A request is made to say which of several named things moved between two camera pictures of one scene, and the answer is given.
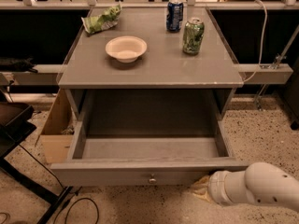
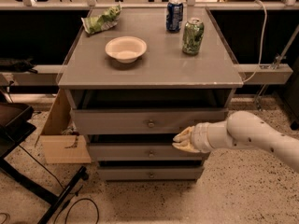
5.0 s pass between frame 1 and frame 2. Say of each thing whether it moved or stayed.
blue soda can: stayed
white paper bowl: stayed
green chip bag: stayed
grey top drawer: moved
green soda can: stayed
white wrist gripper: moved
